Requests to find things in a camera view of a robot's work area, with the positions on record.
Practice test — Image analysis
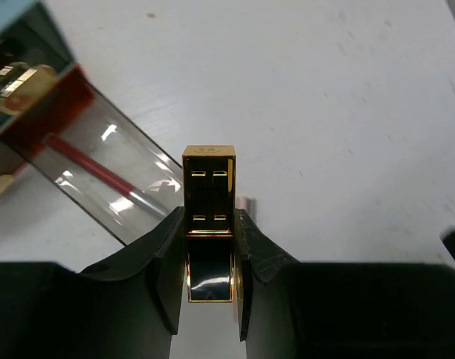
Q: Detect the pink makeup pencil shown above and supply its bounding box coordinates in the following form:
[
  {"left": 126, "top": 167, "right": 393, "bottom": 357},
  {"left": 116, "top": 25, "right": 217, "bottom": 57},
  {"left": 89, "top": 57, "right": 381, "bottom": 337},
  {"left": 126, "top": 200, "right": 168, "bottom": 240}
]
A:
[{"left": 235, "top": 196, "right": 256, "bottom": 221}]

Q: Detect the red lip gloss stick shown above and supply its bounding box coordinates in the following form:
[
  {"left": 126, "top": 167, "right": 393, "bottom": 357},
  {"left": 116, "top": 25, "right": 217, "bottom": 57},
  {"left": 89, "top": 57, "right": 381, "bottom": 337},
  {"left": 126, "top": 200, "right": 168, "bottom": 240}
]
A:
[{"left": 45, "top": 135, "right": 168, "bottom": 218}]

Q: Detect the gold black lipstick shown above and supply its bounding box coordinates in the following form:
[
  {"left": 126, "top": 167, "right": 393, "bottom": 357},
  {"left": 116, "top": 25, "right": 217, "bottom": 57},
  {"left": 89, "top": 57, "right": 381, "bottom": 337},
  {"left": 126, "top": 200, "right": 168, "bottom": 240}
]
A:
[{"left": 182, "top": 144, "right": 236, "bottom": 303}]

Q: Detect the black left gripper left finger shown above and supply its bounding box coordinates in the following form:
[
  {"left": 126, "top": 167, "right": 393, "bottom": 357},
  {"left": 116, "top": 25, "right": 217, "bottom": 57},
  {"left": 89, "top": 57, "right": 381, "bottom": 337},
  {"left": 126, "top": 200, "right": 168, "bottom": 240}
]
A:
[{"left": 0, "top": 208, "right": 185, "bottom": 358}]

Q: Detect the teal and orange drawer box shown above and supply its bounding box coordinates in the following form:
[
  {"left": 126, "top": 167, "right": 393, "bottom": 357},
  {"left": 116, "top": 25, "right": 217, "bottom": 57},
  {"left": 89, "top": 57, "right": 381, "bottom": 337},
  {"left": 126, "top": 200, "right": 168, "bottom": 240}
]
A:
[{"left": 0, "top": 1, "right": 94, "bottom": 195}]

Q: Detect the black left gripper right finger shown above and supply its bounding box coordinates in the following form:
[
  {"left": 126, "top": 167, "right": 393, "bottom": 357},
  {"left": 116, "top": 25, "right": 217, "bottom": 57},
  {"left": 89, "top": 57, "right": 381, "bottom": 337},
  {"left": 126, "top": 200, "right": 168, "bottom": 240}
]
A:
[{"left": 235, "top": 209, "right": 455, "bottom": 358}]

